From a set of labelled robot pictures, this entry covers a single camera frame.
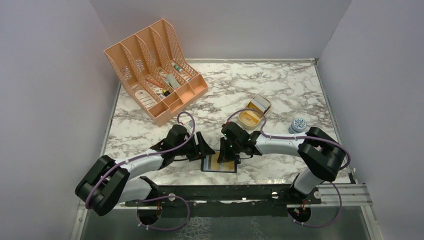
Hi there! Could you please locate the green white tube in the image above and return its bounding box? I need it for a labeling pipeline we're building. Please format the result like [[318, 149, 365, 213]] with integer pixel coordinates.
[[171, 62, 183, 73]]

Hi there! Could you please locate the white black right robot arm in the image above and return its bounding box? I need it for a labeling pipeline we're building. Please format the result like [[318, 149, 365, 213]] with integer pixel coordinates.
[[217, 121, 348, 204]]

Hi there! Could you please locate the orange plastic desk organizer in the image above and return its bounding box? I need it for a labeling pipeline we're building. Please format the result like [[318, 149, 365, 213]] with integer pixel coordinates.
[[104, 19, 209, 127]]

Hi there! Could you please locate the beige oval card tray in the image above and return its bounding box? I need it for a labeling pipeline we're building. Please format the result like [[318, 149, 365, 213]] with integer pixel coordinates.
[[238, 95, 270, 130]]

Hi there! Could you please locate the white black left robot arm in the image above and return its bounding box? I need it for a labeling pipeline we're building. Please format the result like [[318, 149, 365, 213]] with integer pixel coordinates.
[[74, 124, 215, 216]]

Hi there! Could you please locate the orange pen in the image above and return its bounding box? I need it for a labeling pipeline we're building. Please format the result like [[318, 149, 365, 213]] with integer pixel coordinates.
[[145, 77, 163, 88]]

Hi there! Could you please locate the white credit card stack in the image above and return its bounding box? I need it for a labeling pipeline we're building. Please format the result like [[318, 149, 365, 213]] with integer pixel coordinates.
[[251, 94, 272, 114]]

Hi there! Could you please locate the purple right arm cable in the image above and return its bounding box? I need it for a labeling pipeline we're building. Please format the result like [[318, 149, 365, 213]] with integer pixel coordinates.
[[223, 108, 352, 229]]

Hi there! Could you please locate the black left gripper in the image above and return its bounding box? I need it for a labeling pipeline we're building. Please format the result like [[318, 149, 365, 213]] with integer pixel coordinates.
[[174, 131, 215, 161]]

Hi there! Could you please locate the blue patterned round tin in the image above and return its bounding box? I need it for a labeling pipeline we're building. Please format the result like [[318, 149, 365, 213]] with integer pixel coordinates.
[[288, 117, 308, 134]]

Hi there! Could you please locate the gold striped credit card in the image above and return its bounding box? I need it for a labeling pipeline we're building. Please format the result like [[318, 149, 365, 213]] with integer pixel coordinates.
[[204, 155, 219, 172]]

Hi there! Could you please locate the black leather card holder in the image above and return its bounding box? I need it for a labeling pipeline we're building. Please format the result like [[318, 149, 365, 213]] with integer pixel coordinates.
[[200, 150, 237, 174]]

